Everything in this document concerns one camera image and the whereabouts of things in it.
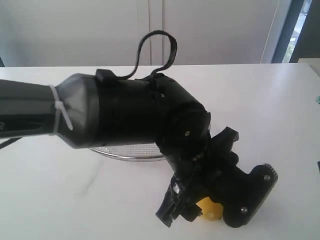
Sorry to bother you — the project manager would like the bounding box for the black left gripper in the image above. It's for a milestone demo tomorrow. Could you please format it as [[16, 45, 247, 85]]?
[[155, 127, 278, 221]]

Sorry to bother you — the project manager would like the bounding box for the yellow lemon with sticker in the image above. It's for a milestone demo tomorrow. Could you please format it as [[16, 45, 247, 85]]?
[[196, 197, 224, 221]]

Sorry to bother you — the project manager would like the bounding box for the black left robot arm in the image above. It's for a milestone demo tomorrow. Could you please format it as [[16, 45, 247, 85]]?
[[0, 69, 278, 228]]

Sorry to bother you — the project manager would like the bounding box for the white zip tie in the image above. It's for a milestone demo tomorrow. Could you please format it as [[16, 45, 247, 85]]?
[[49, 85, 74, 135]]

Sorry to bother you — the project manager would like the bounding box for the oval metal wire mesh basket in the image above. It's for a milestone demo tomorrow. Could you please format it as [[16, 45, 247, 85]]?
[[88, 140, 165, 163]]

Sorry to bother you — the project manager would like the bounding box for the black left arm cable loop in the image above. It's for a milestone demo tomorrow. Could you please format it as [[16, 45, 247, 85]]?
[[119, 30, 178, 82]]

